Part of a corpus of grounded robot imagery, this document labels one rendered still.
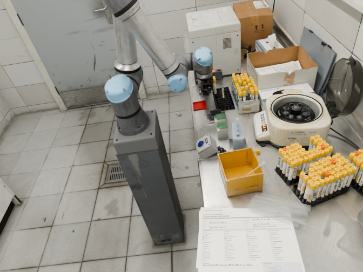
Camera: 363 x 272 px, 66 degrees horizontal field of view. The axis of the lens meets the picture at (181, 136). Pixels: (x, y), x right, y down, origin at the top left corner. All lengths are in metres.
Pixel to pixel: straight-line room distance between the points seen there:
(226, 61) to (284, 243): 1.05
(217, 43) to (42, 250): 1.79
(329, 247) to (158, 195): 0.87
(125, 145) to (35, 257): 1.28
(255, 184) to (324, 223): 0.24
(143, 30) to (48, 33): 2.16
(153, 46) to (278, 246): 0.77
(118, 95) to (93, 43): 1.91
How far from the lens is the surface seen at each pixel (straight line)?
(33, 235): 2.43
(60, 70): 3.27
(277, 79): 1.44
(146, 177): 1.42
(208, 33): 1.57
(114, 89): 1.17
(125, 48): 1.21
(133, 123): 1.23
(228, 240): 0.95
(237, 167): 1.14
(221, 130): 1.22
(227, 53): 1.63
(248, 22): 2.00
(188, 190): 2.19
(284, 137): 1.18
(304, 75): 1.48
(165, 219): 1.73
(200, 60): 1.18
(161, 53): 1.05
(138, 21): 1.01
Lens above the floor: 1.74
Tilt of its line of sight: 41 degrees down
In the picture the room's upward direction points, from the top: 11 degrees counter-clockwise
